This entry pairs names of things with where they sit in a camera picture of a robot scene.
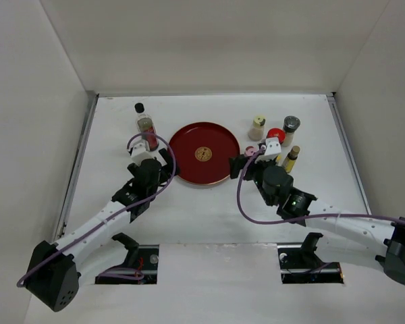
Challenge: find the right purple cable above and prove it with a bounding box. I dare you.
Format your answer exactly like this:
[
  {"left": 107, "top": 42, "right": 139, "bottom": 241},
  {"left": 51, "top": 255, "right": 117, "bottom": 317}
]
[{"left": 236, "top": 144, "right": 405, "bottom": 230}]

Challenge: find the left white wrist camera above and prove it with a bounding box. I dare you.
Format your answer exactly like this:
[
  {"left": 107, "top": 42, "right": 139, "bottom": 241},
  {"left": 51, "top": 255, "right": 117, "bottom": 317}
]
[{"left": 128, "top": 140, "right": 153, "bottom": 165}]

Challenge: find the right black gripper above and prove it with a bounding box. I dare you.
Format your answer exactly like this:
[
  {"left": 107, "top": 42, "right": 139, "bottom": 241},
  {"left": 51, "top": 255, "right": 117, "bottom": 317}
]
[{"left": 229, "top": 151, "right": 276, "bottom": 206}]

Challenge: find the metal frame rail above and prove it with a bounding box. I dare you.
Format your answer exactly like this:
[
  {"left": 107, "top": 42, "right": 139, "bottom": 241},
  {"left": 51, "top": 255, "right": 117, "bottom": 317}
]
[
  {"left": 52, "top": 90, "right": 99, "bottom": 241},
  {"left": 326, "top": 92, "right": 372, "bottom": 215}
]

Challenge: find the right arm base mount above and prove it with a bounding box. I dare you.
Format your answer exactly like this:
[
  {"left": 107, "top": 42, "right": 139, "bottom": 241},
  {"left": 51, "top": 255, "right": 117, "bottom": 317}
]
[{"left": 277, "top": 232, "right": 344, "bottom": 284}]

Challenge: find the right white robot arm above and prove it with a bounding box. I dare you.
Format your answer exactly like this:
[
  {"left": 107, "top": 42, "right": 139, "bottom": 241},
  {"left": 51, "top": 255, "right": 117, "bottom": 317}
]
[{"left": 229, "top": 155, "right": 405, "bottom": 286}]

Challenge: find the right metal frame rail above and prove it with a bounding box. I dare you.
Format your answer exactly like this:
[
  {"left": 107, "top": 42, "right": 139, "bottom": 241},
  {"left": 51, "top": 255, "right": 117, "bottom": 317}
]
[{"left": 326, "top": 92, "right": 372, "bottom": 215}]

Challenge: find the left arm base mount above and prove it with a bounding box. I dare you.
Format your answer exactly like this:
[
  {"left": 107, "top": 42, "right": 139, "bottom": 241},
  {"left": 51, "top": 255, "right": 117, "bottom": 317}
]
[{"left": 94, "top": 233, "right": 160, "bottom": 285}]

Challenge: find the pink-capped spice shaker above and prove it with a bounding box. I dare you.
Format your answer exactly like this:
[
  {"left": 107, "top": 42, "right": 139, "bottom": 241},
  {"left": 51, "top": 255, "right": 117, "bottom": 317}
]
[{"left": 244, "top": 146, "right": 259, "bottom": 157}]

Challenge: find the grey-capped pepper shaker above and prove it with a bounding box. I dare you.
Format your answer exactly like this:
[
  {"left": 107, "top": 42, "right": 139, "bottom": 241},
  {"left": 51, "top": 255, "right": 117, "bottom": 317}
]
[{"left": 282, "top": 115, "right": 300, "bottom": 146}]

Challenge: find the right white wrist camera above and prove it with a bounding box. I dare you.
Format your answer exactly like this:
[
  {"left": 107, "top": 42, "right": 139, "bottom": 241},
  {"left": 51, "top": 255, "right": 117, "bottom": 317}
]
[{"left": 256, "top": 137, "right": 281, "bottom": 162}]

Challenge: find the yellow-capped spice shaker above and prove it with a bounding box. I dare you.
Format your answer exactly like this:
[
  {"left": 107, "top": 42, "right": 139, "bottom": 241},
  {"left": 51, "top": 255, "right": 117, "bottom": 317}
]
[{"left": 248, "top": 115, "right": 266, "bottom": 141}]

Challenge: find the tall black-capped sauce bottle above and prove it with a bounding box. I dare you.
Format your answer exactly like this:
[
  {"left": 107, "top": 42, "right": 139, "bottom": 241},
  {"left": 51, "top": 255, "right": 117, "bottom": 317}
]
[{"left": 134, "top": 103, "right": 159, "bottom": 151}]

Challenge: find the left metal frame rail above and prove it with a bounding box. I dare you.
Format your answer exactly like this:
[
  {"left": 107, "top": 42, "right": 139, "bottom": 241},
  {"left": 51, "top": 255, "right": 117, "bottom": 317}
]
[{"left": 52, "top": 90, "right": 99, "bottom": 241}]

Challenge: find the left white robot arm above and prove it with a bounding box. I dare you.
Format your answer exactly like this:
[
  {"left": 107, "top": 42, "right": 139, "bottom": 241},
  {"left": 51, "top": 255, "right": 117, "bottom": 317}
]
[{"left": 18, "top": 148, "right": 179, "bottom": 312}]

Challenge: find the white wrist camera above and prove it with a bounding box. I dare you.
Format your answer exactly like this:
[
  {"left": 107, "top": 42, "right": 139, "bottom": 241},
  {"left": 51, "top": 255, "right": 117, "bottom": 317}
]
[
  {"left": 128, "top": 140, "right": 153, "bottom": 165},
  {"left": 256, "top": 137, "right": 281, "bottom": 162}
]

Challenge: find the round red tray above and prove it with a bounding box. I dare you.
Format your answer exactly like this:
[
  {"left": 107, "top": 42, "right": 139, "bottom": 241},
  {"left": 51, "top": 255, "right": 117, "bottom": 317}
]
[{"left": 169, "top": 121, "right": 240, "bottom": 186}]

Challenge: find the red-lidded sauce jar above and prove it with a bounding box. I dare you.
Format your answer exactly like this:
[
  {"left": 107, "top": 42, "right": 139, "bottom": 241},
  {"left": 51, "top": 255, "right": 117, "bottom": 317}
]
[{"left": 266, "top": 128, "right": 286, "bottom": 144}]

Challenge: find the small gold-capped oil bottle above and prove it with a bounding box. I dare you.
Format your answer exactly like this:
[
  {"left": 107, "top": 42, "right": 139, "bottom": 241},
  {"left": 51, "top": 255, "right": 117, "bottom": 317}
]
[{"left": 281, "top": 146, "right": 300, "bottom": 173}]

